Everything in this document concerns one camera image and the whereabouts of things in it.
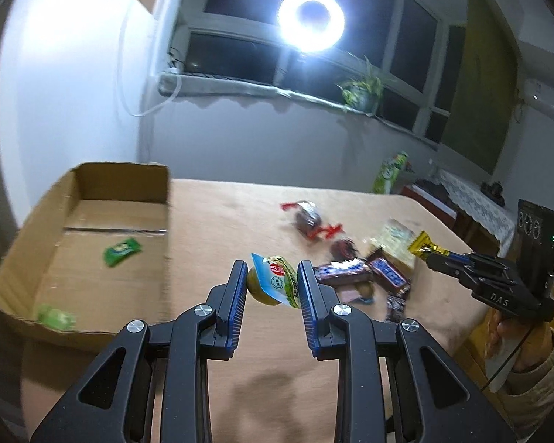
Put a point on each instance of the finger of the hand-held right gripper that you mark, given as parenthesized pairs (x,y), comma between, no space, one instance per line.
(448,267)
(464,256)

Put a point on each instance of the dark ornament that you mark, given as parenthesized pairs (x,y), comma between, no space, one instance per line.
(494,191)

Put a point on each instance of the white pipe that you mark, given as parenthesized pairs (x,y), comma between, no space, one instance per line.
(549,108)

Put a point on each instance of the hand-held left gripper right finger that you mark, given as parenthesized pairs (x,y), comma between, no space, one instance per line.
(307,309)

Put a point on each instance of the green jelly cup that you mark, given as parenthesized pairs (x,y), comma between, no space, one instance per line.
(272,281)

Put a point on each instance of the green candy packet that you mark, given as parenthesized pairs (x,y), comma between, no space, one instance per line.
(121,251)
(55,317)

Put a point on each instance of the yellow snack packet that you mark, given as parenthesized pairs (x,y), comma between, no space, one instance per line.
(422,244)

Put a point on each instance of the clear biscuit packet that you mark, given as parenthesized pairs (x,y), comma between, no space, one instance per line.
(394,237)

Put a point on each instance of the potted plant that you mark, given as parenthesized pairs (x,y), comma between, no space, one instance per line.
(362,92)

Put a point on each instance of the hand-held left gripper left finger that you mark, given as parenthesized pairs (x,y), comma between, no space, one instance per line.
(237,318)

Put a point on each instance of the green snack bag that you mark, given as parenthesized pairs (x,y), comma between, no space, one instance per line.
(388,173)

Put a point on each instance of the cardboard box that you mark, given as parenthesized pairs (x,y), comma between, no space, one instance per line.
(97,221)

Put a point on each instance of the grey windowsill cover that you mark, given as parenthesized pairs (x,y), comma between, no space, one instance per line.
(212,85)

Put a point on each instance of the red-wrapped dark candy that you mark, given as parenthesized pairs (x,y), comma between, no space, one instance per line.
(308,216)
(344,248)

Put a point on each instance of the person's right forearm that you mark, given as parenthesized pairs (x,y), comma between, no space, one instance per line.
(542,392)

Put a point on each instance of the person's right hand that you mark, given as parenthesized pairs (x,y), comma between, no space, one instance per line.
(501,339)

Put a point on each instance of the side table with lace cloth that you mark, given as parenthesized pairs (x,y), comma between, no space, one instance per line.
(475,205)

